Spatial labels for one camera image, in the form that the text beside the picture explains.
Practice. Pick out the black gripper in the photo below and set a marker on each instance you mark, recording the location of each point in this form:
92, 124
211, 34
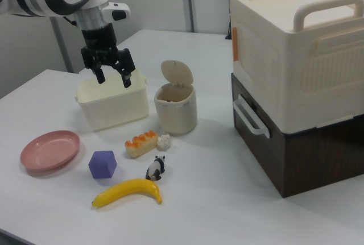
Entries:
99, 43

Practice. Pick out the small white toy piece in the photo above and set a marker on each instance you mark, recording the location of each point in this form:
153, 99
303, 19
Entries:
164, 142

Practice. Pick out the cream trash can with lid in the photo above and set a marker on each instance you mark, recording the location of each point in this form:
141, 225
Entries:
176, 114

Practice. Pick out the cream rectangular plastic bin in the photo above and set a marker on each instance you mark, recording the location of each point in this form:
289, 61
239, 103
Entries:
113, 108

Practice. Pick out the toy bread with orange glaze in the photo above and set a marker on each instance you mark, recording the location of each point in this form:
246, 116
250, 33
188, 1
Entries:
140, 147

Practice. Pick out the purple cube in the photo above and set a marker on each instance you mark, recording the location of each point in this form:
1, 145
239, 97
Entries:
102, 165

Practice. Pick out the pink plastic plate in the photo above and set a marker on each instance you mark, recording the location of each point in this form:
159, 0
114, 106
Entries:
48, 151

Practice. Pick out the panda figurine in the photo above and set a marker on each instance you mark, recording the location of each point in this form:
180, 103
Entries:
155, 169

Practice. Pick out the yellow toy banana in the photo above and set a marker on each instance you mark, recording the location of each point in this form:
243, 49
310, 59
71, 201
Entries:
128, 189

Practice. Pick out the orange strip on cream box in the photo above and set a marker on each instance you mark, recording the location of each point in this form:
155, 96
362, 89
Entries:
235, 46

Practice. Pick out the white toaster oven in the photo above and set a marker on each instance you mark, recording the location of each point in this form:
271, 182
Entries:
312, 165

